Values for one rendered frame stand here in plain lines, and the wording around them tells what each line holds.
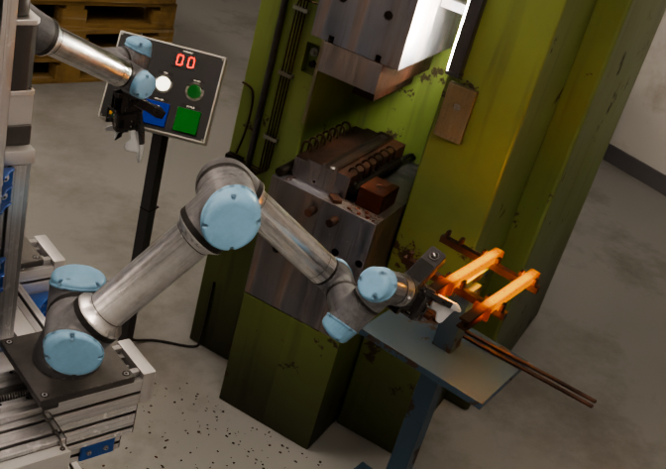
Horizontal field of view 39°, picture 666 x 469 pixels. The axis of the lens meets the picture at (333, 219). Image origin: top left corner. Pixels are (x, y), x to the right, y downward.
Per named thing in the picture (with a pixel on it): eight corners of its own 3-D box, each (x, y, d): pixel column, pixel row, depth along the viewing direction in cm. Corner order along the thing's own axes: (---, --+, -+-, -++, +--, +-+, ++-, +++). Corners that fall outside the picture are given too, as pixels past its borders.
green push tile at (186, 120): (195, 135, 288) (201, 112, 288) (171, 129, 288) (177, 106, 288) (195, 136, 290) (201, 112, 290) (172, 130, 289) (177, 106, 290)
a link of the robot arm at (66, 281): (100, 307, 210) (108, 258, 204) (100, 345, 199) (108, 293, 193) (45, 303, 206) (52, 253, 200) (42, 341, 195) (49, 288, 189)
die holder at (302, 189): (340, 342, 300) (376, 225, 279) (244, 291, 312) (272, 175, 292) (409, 279, 346) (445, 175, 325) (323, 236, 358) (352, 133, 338)
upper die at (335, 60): (374, 94, 273) (383, 64, 268) (316, 70, 279) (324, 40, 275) (429, 69, 307) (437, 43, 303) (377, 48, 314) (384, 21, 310)
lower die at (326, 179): (344, 199, 289) (351, 175, 285) (290, 174, 295) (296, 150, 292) (399, 164, 324) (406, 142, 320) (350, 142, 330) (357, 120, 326)
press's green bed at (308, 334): (306, 450, 321) (340, 343, 300) (218, 398, 334) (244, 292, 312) (377, 377, 367) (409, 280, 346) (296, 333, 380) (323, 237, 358)
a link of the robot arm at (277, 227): (179, 163, 194) (324, 293, 220) (183, 188, 185) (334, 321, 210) (220, 128, 192) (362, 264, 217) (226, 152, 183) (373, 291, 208)
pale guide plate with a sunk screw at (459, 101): (459, 145, 278) (477, 92, 270) (432, 133, 281) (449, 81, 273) (461, 143, 280) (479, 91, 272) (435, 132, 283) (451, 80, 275)
